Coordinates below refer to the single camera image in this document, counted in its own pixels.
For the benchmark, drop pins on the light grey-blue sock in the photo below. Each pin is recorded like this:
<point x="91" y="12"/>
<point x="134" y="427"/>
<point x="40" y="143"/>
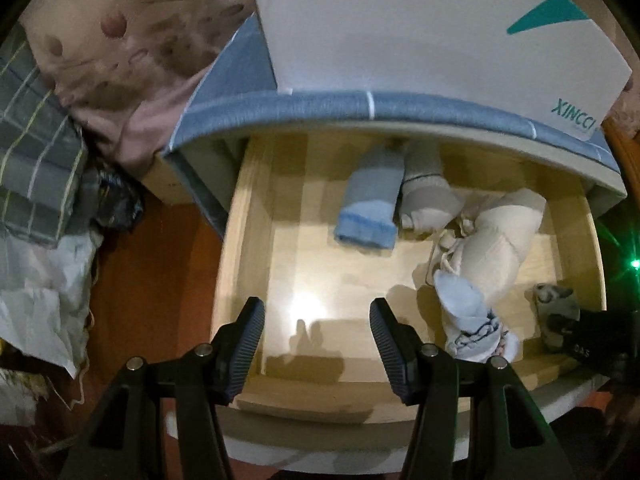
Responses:
<point x="555" y="300"/>

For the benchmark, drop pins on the cream ribbed sock bundle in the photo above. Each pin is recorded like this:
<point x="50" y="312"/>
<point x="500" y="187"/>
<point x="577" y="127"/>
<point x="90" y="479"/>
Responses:
<point x="500" y="245"/>

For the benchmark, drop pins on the black crumpled bag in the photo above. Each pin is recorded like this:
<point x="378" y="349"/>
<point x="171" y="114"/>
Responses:
<point x="117" y="200"/>

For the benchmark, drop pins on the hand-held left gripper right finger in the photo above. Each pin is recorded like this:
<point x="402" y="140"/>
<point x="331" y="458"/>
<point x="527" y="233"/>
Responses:
<point x="387" y="345"/>

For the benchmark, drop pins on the grey plaid cloth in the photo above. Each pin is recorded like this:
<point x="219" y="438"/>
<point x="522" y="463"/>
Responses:
<point x="35" y="160"/>

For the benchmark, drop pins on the pink floral blanket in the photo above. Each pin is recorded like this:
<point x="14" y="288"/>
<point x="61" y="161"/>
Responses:
<point x="125" y="35"/>

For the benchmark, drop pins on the wooden drawer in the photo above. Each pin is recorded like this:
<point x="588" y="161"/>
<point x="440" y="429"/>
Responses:
<point x="310" y="270"/>

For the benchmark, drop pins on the green indicator light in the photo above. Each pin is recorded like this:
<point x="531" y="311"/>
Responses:
<point x="635" y="263"/>

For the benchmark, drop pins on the pale blue sock bundle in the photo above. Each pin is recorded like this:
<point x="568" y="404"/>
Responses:
<point x="460" y="300"/>

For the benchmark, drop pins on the brown wooden furniture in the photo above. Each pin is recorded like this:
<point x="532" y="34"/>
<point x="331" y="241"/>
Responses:
<point x="627" y="145"/>

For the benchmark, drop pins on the white plastic bag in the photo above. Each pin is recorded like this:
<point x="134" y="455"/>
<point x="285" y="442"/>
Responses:
<point x="40" y="300"/>

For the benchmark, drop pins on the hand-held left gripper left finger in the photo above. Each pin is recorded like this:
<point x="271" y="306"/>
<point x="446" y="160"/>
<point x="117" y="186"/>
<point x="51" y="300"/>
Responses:
<point x="247" y="345"/>

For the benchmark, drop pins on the white box with teal print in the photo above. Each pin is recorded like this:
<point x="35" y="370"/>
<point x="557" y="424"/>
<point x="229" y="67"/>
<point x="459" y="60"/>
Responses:
<point x="400" y="25"/>

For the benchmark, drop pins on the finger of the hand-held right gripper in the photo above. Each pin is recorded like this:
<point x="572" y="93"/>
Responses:
<point x="560" y="324"/>

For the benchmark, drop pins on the blue striped cover cloth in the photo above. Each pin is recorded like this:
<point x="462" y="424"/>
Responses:
<point x="235" y="85"/>

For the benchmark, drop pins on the grey patterned white-toed sock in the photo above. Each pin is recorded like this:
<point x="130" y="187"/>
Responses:
<point x="430" y="200"/>

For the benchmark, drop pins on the pale nightstand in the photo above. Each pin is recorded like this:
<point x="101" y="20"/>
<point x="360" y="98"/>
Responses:
<point x="610" y="180"/>

